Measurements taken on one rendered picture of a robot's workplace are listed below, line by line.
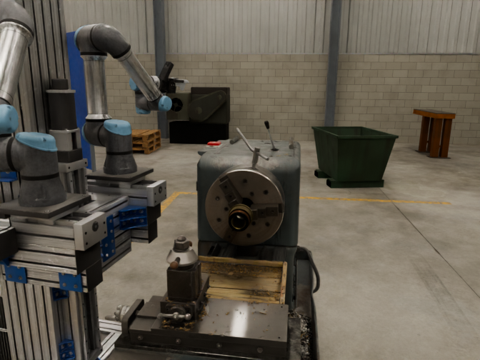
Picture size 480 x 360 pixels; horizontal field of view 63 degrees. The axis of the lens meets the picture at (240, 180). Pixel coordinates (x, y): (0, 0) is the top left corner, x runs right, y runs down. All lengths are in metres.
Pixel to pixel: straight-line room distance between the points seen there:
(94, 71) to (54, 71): 0.23
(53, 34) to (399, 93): 10.78
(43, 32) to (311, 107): 10.19
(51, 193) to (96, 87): 0.66
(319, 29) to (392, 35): 1.95
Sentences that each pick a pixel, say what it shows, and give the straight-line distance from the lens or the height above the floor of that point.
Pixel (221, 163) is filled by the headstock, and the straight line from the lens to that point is 1.69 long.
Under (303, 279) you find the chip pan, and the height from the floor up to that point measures 0.54.
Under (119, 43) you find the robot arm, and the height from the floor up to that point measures 1.72.
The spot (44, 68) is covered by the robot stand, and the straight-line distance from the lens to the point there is 1.71.
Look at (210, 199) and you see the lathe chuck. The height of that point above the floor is 1.11.
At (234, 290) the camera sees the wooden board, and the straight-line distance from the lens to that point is 1.37.
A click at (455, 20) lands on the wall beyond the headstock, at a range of 12.49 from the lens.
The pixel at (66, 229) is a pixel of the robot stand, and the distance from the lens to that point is 1.39.
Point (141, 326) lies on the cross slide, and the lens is 1.08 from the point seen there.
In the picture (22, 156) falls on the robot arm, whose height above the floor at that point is 1.33.
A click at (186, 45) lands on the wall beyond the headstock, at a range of 11.92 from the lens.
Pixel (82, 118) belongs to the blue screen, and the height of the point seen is 1.03.
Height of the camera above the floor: 1.55
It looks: 14 degrees down
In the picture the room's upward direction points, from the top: 1 degrees clockwise
